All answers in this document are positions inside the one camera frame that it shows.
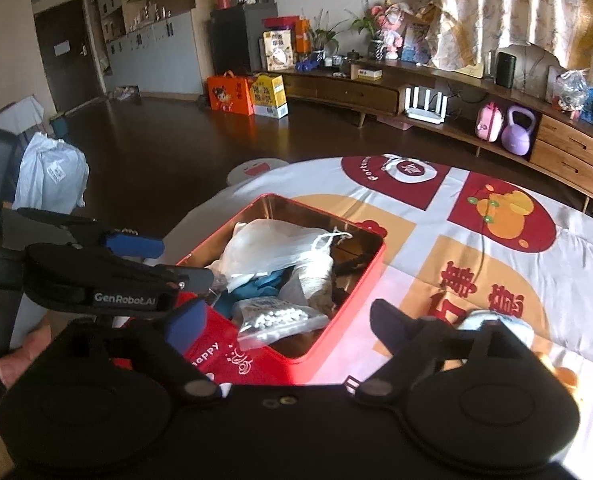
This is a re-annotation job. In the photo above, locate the beige chair back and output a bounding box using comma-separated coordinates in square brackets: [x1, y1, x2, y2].
[496, 43, 568, 104]

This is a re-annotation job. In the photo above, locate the wooden TV cabinet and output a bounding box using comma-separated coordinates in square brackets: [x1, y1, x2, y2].
[256, 56, 593, 214]

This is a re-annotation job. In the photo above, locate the white blue packet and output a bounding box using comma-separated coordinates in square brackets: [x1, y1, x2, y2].
[457, 308, 535, 352]

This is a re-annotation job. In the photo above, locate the yellow carton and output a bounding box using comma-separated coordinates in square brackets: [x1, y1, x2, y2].
[251, 74, 290, 120]

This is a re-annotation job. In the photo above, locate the flat red box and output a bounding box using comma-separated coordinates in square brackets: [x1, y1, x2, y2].
[262, 15, 300, 31]

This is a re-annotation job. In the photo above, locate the printed tablecloth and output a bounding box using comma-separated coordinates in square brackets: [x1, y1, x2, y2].
[161, 152, 593, 480]

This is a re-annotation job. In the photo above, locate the grey wall cabinet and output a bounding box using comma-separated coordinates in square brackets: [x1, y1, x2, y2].
[88, 0, 208, 99]

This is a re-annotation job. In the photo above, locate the black speaker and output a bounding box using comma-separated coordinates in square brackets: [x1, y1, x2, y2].
[495, 52, 519, 87]

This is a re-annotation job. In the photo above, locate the thin-leaf potted plant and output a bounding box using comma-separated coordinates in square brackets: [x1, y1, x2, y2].
[303, 9, 348, 64]

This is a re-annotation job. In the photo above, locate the beige cloth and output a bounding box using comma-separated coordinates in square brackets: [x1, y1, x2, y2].
[294, 254, 338, 317]

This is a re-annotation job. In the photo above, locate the purple kettlebell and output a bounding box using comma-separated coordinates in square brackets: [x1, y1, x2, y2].
[499, 105, 537, 156]

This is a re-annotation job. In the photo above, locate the small potted plant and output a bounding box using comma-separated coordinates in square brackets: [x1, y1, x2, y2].
[345, 9, 388, 61]

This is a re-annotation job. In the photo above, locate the white sack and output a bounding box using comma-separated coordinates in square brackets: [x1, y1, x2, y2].
[13, 132, 90, 214]

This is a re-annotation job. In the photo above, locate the patterned curtain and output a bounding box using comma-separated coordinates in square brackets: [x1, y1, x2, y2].
[423, 0, 593, 77]

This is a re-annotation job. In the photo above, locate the person's left hand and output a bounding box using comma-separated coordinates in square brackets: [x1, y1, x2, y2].
[0, 296, 53, 392]

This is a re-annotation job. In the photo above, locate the flat pink box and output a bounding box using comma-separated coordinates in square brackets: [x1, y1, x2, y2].
[376, 114, 415, 132]

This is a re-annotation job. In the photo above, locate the pink doll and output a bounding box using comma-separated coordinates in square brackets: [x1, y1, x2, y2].
[370, 2, 418, 61]

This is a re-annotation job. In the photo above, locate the zip bag of white beads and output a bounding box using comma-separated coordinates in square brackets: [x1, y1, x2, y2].
[230, 296, 330, 352]

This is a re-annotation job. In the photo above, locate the clear plastic bag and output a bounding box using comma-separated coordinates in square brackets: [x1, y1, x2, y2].
[553, 68, 593, 122]

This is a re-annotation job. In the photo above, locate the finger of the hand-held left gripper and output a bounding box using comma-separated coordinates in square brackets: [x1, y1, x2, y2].
[15, 207, 166, 262]
[23, 242, 215, 319]

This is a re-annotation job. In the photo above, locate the dark wooden door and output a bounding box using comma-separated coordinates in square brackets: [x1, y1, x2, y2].
[33, 0, 103, 109]

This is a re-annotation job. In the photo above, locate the blue cloth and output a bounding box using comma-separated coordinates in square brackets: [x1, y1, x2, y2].
[215, 269, 298, 318]

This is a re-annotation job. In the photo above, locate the dark grey cabinet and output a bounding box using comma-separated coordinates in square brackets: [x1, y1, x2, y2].
[210, 2, 279, 79]

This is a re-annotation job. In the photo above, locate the yellow cereal box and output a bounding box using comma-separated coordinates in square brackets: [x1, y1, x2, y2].
[262, 30, 295, 72]

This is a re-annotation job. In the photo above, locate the red tin lid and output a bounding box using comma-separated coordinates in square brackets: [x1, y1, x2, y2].
[110, 304, 323, 387]

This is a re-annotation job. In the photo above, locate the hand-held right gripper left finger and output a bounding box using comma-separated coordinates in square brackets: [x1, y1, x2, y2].
[69, 298, 225, 404]

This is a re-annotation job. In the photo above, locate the red tin box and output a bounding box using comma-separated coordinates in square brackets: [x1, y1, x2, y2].
[175, 192, 388, 363]

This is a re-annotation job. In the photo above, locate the green bin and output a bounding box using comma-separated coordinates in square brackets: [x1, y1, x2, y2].
[50, 110, 70, 139]

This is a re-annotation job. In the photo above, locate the pink toy case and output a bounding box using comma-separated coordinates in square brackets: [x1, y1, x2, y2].
[474, 101, 506, 142]

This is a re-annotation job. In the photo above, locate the white router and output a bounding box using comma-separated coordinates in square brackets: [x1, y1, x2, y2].
[403, 85, 450, 122]

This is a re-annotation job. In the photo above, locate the white plastic bag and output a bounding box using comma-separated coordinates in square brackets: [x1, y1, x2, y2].
[220, 219, 355, 292]

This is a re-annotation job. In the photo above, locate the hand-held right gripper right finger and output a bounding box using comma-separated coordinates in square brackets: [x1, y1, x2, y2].
[345, 298, 539, 407]

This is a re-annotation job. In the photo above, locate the orange gift box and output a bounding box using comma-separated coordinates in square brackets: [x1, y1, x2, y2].
[206, 70, 255, 116]

